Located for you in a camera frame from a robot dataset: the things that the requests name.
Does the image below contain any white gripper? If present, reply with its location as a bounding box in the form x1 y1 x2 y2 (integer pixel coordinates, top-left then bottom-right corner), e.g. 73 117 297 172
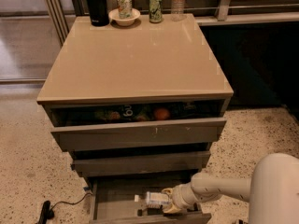
162 183 200 214

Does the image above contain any blue label plastic bottle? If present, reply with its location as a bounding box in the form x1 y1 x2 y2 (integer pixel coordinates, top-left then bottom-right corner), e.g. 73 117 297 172
134 191 171 209

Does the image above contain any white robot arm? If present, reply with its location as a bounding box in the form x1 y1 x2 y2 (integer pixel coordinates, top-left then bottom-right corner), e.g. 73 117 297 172
164 153 299 224

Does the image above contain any grey middle drawer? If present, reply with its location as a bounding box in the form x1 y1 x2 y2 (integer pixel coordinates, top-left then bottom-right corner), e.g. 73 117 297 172
72 146 210 177

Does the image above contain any grey drawer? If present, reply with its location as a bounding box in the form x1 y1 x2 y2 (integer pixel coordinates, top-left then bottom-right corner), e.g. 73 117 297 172
89 172 211 224
72 146 210 177
50 100 228 152

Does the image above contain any grey bottom drawer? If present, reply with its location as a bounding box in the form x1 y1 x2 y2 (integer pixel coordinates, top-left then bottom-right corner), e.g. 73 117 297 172
89 172 211 224

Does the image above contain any grey top drawer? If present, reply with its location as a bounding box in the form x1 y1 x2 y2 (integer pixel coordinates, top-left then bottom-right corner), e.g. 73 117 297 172
50 100 228 152

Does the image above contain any orange fruit in drawer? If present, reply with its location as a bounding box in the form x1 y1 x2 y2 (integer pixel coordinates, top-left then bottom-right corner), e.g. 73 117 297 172
153 107 170 120

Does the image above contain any tan top drawer cabinet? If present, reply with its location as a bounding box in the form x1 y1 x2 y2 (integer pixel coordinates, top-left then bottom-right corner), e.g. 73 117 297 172
36 13 235 185

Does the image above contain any clear water bottle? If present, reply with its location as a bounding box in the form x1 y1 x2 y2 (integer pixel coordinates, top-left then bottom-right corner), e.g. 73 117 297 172
171 0 185 21

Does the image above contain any white ceramic bowl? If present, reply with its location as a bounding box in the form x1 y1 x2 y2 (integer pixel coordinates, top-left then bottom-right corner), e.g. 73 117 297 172
108 8 140 27

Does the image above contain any green drink can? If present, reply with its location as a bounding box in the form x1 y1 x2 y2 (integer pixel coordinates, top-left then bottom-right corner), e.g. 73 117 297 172
149 0 163 23

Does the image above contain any green can in bowl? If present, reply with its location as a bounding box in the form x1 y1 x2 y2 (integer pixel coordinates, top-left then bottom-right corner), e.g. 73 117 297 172
117 0 132 20

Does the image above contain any black insulated flask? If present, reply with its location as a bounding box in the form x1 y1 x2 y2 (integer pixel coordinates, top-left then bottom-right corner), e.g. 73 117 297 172
86 0 109 26

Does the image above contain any black power plug cable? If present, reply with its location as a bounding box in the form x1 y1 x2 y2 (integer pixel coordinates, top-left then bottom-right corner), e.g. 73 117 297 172
36 191 93 224

